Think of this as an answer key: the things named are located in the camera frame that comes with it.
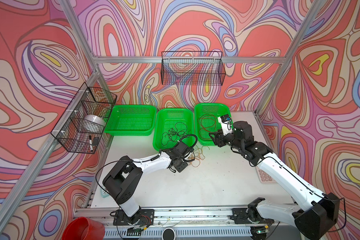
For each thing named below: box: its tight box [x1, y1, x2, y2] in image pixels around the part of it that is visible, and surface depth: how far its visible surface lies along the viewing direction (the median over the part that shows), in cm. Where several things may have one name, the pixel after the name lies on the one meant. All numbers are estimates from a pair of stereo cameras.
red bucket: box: [62, 217, 106, 240], surface depth 62 cm
